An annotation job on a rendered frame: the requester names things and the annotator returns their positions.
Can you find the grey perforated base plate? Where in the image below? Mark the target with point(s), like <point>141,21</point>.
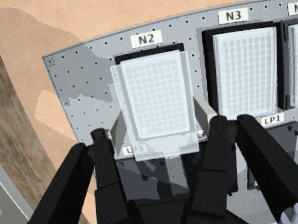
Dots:
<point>82,80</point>

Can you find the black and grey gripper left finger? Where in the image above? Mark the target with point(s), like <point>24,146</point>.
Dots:
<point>64,198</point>

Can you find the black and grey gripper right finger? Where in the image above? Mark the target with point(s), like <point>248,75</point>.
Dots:
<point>275,172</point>

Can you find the white button panel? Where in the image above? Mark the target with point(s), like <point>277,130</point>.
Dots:
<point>264,217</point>

